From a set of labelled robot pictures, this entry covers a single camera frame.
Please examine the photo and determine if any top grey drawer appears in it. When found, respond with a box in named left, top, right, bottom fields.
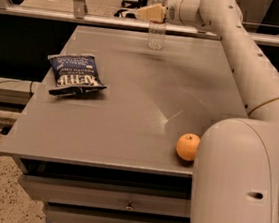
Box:
left=18, top=175, right=191, bottom=218

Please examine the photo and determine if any orange fruit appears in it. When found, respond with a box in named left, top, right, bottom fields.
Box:
left=175, top=133, right=201, bottom=161

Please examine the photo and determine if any blue chip bag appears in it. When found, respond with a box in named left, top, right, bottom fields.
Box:
left=48, top=54, right=106, bottom=96

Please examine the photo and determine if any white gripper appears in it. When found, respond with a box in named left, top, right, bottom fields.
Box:
left=118, top=0, right=205, bottom=28

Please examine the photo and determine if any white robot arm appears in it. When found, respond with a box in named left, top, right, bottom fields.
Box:
left=135, top=0, right=279, bottom=223

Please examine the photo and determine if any grey drawer cabinet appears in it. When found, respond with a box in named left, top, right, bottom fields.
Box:
left=0, top=26, right=245, bottom=223

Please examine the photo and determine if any metal guard rail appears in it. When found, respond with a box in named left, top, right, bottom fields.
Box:
left=0, top=0, right=279, bottom=48

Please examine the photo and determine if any clear plastic water bottle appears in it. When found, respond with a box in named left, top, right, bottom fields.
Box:
left=147, top=0, right=167, bottom=50

